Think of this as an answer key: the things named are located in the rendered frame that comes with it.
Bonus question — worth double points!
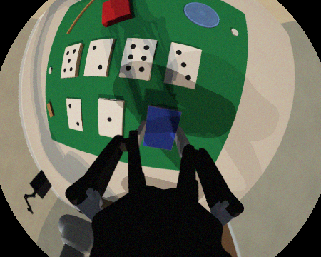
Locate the dark red rectangular tile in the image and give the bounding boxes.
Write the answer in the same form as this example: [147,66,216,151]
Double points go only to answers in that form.
[102,0,132,27]

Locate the green felt mat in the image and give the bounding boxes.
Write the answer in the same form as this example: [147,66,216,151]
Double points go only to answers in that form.
[46,0,248,162]

